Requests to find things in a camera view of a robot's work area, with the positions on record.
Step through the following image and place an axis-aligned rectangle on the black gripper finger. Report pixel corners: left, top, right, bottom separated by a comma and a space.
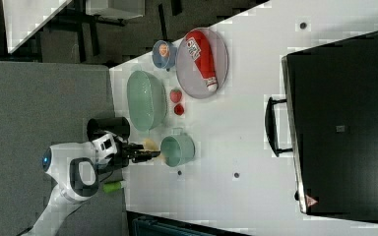
129, 144, 145, 150
131, 150, 160, 163

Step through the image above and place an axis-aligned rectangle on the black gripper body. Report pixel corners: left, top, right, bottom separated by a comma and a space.
109, 142, 130, 169

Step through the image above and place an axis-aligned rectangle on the peeled yellow toy banana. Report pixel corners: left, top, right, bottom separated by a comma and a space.
143, 139, 165, 163

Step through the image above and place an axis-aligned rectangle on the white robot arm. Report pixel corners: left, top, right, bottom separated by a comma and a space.
18, 140, 160, 236

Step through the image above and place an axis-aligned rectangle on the teal green mug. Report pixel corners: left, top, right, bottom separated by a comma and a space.
160, 128, 196, 167

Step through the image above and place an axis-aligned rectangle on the green cylindrical object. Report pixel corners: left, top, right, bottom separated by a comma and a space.
102, 181, 126, 194

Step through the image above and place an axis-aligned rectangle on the green oval colander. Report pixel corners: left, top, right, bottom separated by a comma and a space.
127, 71, 167, 132

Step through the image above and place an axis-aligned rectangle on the small red strawberry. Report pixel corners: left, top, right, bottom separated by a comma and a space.
174, 104, 184, 116

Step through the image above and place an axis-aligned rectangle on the large red strawberry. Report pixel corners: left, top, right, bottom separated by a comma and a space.
169, 88, 182, 103

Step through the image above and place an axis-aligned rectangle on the blue small bowl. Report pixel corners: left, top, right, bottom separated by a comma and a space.
152, 40, 177, 70

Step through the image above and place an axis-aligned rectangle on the grey round plate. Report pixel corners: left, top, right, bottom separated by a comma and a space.
175, 28, 228, 99

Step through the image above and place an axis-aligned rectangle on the orange toy fruit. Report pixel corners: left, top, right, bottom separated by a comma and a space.
158, 43, 169, 58

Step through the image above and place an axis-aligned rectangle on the red ketchup bottle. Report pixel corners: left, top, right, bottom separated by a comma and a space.
185, 29, 218, 91

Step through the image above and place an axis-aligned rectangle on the silver black toaster oven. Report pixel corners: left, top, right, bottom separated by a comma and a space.
281, 30, 378, 223

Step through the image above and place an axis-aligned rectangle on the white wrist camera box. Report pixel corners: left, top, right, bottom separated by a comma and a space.
93, 133, 118, 165

